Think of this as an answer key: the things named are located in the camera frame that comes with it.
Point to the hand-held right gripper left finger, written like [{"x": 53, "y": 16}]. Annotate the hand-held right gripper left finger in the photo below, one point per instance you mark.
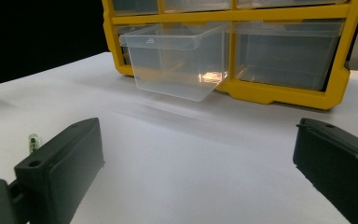
[{"x": 62, "y": 168}]

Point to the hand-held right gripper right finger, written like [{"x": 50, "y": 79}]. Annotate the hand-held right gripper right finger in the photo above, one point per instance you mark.
[{"x": 338, "y": 161}]

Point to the yellow drawer cabinet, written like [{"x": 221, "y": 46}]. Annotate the yellow drawer cabinet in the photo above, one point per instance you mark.
[{"x": 292, "y": 90}]

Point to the small clear green LED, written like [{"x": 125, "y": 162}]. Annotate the small clear green LED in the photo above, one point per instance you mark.
[{"x": 33, "y": 142}]

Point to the closed clear plastic drawer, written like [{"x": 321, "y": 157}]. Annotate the closed clear plastic drawer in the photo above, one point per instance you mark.
[
  {"x": 287, "y": 54},
  {"x": 196, "y": 5},
  {"x": 135, "y": 6},
  {"x": 289, "y": 2}
]

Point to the clear plastic drawer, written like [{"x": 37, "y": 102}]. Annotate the clear plastic drawer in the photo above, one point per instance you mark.
[
  {"x": 287, "y": 54},
  {"x": 289, "y": 2},
  {"x": 135, "y": 6},
  {"x": 174, "y": 62},
  {"x": 196, "y": 5}
]

